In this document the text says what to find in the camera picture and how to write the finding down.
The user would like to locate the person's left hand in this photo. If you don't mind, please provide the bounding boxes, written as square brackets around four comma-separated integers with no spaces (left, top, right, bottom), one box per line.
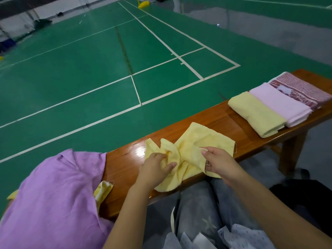
[134,153,177,192]

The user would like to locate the person's right hand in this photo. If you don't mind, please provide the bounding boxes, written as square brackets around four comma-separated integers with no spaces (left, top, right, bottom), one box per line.
[201,147,246,183]

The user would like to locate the pale yellow towel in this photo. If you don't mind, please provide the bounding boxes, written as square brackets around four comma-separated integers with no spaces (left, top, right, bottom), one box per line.
[144,122,237,193]
[228,91,287,138]

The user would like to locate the yellow white striped cloth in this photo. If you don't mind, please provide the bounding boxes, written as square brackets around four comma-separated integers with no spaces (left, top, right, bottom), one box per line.
[93,180,114,212]

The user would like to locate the light pink towel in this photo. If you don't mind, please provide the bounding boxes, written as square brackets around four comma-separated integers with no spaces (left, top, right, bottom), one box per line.
[249,82,313,128]

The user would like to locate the purple towel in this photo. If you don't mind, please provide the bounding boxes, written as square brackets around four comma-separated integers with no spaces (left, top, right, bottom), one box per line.
[0,149,115,249]

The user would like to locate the red patterned towel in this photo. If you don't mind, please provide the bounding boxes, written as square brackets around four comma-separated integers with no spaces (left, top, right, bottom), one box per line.
[268,71,332,110]

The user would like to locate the person's left forearm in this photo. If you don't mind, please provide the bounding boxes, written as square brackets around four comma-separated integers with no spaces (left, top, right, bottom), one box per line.
[103,183,157,249]

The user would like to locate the person's right forearm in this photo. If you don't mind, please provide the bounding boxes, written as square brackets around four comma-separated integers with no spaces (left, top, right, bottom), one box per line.
[228,173,332,249]

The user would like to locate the person's grey trousers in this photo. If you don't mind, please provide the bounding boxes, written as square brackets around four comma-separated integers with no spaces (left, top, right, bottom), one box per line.
[171,179,261,249]

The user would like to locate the brown wooden bench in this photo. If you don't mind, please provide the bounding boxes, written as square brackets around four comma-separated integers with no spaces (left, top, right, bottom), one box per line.
[99,69,332,220]

